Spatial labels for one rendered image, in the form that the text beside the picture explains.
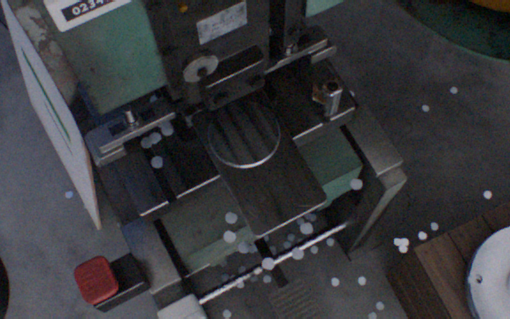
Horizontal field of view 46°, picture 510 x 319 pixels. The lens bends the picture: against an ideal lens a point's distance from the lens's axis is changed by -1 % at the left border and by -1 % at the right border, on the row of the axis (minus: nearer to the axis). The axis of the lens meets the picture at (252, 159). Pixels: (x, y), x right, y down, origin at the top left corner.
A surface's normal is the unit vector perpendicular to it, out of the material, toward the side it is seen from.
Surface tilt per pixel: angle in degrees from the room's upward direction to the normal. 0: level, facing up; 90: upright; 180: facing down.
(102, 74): 90
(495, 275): 0
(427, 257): 0
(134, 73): 90
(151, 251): 0
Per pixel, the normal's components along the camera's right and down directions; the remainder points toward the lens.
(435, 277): -0.02, -0.36
